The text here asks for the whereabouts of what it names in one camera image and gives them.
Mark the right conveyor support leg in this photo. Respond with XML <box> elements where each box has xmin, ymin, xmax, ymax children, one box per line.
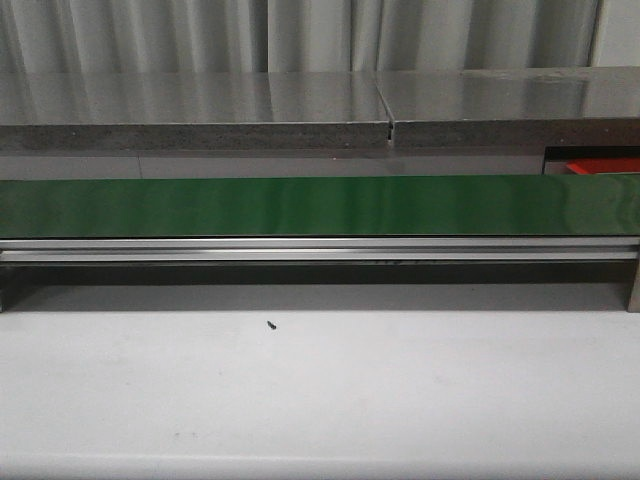
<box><xmin>625</xmin><ymin>255</ymin><xmax>640</xmax><ymax>313</ymax></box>

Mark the aluminium conveyor side rail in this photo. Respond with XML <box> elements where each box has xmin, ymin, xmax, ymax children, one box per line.
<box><xmin>1</xmin><ymin>236</ymin><xmax>639</xmax><ymax>263</ymax></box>

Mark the grey pleated curtain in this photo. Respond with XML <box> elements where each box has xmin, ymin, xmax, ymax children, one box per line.
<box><xmin>1</xmin><ymin>1</ymin><xmax>602</xmax><ymax>74</ymax></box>

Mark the red plastic tray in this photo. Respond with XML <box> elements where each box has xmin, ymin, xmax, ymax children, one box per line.
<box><xmin>566</xmin><ymin>158</ymin><xmax>640</xmax><ymax>175</ymax></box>

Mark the green conveyor belt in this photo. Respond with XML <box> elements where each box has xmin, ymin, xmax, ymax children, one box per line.
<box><xmin>1</xmin><ymin>174</ymin><xmax>639</xmax><ymax>239</ymax></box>

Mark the grey stone counter left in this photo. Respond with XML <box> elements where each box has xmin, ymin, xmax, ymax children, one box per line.
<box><xmin>1</xmin><ymin>72</ymin><xmax>391</xmax><ymax>152</ymax></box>

